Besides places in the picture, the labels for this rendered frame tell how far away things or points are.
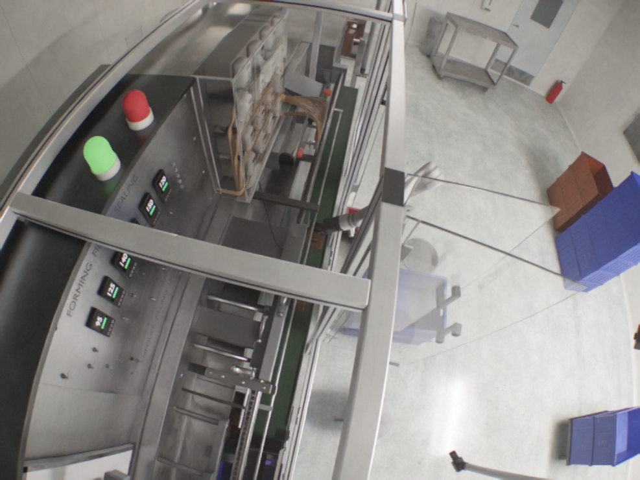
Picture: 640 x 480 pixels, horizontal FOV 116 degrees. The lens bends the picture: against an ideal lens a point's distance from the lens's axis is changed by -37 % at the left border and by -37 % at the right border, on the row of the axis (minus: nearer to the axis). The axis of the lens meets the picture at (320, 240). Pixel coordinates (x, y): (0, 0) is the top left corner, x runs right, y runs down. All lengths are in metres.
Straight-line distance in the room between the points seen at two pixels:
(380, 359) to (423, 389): 1.98
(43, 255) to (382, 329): 0.63
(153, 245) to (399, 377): 2.05
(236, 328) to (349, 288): 0.79
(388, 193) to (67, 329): 0.66
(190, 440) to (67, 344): 0.84
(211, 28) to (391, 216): 0.93
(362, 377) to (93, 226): 0.47
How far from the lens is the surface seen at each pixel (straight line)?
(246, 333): 1.17
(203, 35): 1.16
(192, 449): 1.43
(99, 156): 0.67
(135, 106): 0.75
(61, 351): 0.70
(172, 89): 0.88
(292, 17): 2.77
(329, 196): 1.86
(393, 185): 0.55
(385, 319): 0.44
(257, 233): 1.28
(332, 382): 2.21
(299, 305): 1.56
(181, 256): 0.47
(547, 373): 3.15
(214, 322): 1.19
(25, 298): 0.69
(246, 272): 0.44
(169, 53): 1.08
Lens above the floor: 2.18
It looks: 61 degrees down
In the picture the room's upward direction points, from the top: 13 degrees clockwise
